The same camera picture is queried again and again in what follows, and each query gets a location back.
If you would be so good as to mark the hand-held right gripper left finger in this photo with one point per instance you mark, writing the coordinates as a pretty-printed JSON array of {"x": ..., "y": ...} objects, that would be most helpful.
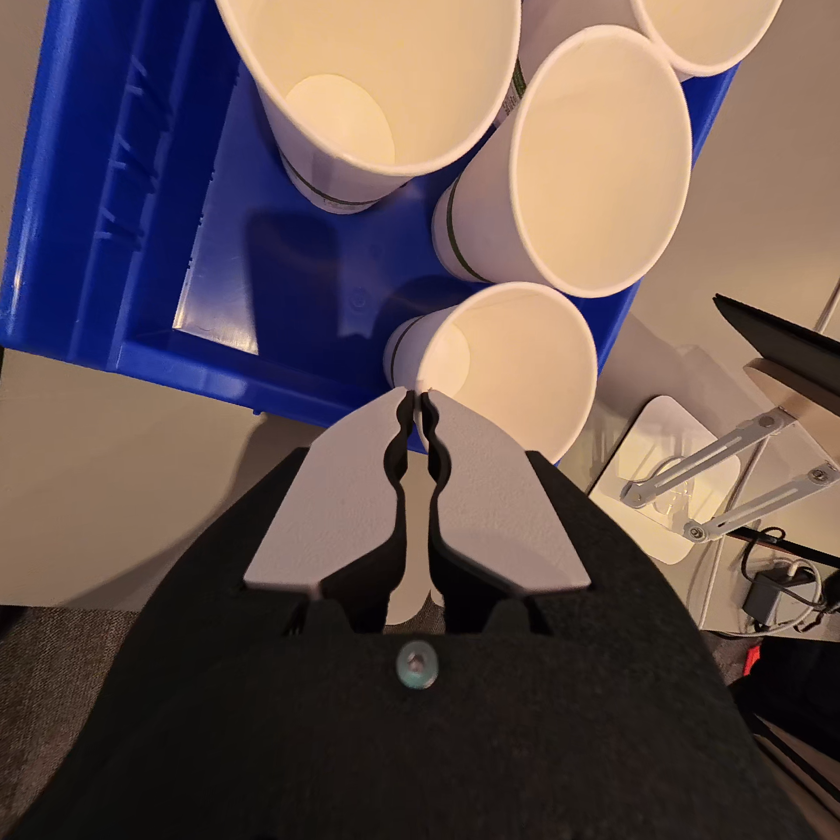
[{"x": 328, "y": 499}]

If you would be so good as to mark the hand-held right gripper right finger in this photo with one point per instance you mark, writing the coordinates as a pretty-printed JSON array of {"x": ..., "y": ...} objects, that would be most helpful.
[{"x": 499, "y": 512}]

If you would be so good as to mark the blue plastic bin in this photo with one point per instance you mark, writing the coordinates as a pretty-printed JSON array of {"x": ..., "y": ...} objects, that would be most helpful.
[{"x": 79, "y": 197}]

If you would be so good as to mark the grey power adapter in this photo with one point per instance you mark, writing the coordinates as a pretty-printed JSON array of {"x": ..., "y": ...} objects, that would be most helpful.
[{"x": 764, "y": 594}]

